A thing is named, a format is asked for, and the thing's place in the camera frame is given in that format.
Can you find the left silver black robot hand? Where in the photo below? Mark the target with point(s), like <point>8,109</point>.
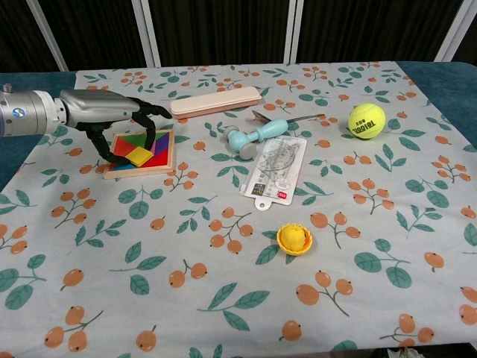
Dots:
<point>93,106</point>

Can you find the yellow square block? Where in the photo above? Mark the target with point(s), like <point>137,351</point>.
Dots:
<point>138,156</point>

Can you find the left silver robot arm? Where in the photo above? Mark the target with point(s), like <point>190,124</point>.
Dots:
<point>26,112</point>

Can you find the wooden tangram puzzle tray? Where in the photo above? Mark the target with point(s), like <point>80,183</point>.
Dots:
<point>156,149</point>

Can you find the pink pencil case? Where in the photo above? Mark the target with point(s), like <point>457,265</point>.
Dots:
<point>216,101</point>

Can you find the light blue toy hammer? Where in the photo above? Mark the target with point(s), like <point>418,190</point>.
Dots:
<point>257,135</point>

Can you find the clear ruler set package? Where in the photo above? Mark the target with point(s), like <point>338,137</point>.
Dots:
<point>277,171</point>

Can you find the floral printed tablecloth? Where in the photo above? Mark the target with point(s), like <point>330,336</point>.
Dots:
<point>238,242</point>

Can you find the yellow egg tart toy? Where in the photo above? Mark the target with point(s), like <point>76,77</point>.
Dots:
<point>294,239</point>

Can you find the yellow tennis ball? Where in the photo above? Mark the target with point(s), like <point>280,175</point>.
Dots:
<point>367,121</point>

